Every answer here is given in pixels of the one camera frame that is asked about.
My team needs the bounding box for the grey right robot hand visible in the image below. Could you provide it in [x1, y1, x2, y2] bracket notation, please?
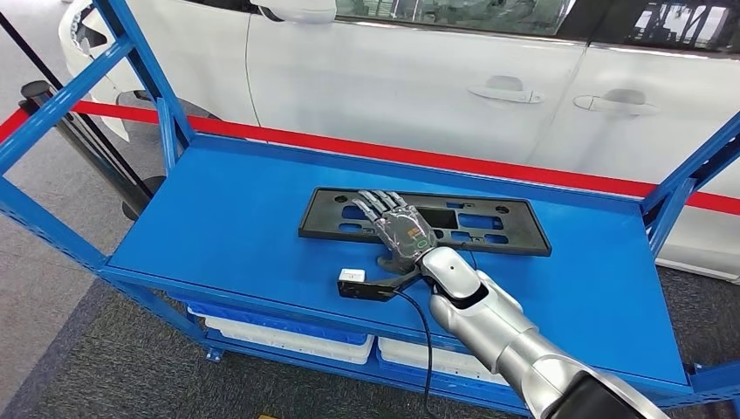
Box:
[351, 189, 439, 277]

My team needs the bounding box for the black plastic plate frame part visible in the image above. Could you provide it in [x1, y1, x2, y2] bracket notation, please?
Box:
[298, 186, 553, 258]

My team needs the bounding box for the blue metal shelf rack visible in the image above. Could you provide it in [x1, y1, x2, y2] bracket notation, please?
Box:
[0, 0, 740, 419]

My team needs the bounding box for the red barrier belt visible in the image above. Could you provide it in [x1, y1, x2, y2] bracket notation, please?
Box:
[0, 108, 30, 144]
[72, 100, 740, 216]

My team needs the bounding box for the white car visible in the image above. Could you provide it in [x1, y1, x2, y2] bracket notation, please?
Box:
[58, 0, 740, 285]

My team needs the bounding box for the white car side mirror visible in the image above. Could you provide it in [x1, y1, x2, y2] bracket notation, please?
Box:
[250, 0, 339, 25]

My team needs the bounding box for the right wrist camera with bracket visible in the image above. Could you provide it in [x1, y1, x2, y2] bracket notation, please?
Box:
[337, 267, 423, 303]

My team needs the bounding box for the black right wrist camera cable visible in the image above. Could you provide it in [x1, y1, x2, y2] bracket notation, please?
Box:
[393, 289, 435, 419]

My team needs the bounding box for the white car door handle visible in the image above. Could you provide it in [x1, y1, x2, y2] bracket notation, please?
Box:
[572, 88, 661, 117]
[467, 75, 545, 106]

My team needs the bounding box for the dark metal stanchion post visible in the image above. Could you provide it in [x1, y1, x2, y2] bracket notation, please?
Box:
[20, 80, 166, 222]

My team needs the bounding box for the thin black barrier strap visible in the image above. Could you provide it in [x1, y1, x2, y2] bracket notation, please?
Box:
[0, 10, 53, 88]

